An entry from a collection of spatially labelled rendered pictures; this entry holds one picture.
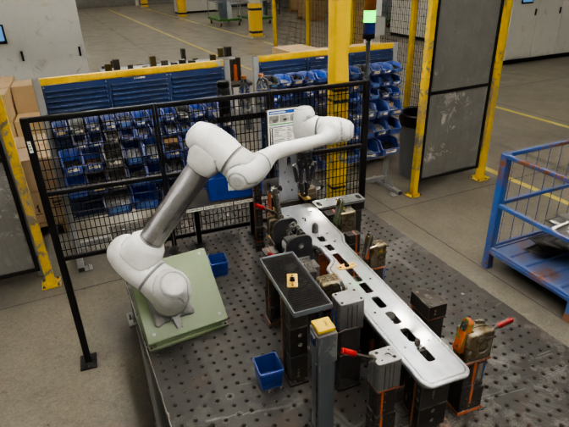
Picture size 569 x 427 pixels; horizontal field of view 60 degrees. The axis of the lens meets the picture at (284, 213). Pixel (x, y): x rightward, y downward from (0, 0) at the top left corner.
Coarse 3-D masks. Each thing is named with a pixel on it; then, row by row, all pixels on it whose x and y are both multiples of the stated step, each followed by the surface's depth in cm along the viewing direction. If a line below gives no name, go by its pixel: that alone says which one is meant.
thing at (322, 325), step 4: (312, 320) 156; (316, 320) 156; (320, 320) 156; (324, 320) 156; (328, 320) 156; (312, 324) 155; (316, 324) 154; (320, 324) 154; (324, 324) 154; (328, 324) 154; (332, 324) 154; (316, 328) 153; (320, 328) 153; (324, 328) 153; (328, 328) 153; (332, 328) 153; (320, 332) 151; (324, 332) 152
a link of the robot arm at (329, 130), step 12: (324, 120) 220; (336, 120) 219; (348, 120) 220; (324, 132) 214; (336, 132) 217; (348, 132) 218; (276, 144) 203; (288, 144) 204; (300, 144) 206; (312, 144) 209; (324, 144) 213; (276, 156) 199
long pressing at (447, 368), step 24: (288, 216) 257; (312, 216) 256; (312, 240) 234; (336, 240) 234; (336, 264) 214; (360, 264) 214; (360, 288) 198; (384, 288) 198; (384, 312) 184; (408, 312) 184; (384, 336) 172; (432, 336) 171; (408, 360) 161; (456, 360) 161; (432, 384) 153
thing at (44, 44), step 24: (0, 0) 690; (24, 0) 702; (48, 0) 714; (72, 0) 727; (0, 24) 701; (24, 24) 713; (48, 24) 726; (72, 24) 739; (0, 48) 713; (24, 48) 725; (48, 48) 738; (72, 48) 752; (0, 72) 724; (24, 72) 737; (48, 72) 751; (72, 72) 765
